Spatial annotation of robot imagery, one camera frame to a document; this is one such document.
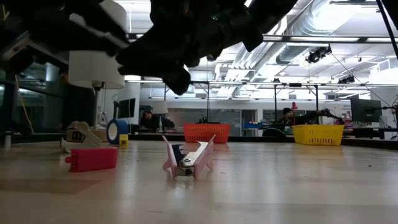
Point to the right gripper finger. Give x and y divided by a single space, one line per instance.
149 60

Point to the black ceiling camera rig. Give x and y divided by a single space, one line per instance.
315 56

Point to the black beam with light strips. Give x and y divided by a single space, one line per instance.
362 39

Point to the pink staple remover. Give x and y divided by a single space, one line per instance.
203 158

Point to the orange plastic basket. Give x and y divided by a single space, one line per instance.
206 133

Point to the yellow plastic basket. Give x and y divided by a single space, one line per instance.
317 133

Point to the large black monitor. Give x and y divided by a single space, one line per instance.
365 110

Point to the person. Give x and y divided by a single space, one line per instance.
289 115
150 119
77 109

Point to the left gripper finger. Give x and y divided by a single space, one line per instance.
93 42
93 15

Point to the black aluminium table frame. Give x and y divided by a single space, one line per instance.
280 139

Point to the silver metal post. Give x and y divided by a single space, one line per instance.
7 140

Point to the black background workstation frame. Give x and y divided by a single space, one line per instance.
275 99

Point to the silver ventilation duct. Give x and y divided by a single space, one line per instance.
314 21

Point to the red mini stapler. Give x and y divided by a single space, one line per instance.
93 159

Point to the white lamp with wooden base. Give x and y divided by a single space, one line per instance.
93 71

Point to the small background table lamp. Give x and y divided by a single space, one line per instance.
160 107

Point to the small black ceiling rig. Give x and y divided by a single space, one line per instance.
346 80

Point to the background black robot arms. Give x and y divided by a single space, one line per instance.
329 114

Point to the yellow mini stapler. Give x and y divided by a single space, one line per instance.
123 141

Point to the dark blue tape roll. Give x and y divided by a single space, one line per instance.
122 127

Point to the small black monitor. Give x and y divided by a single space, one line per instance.
127 108

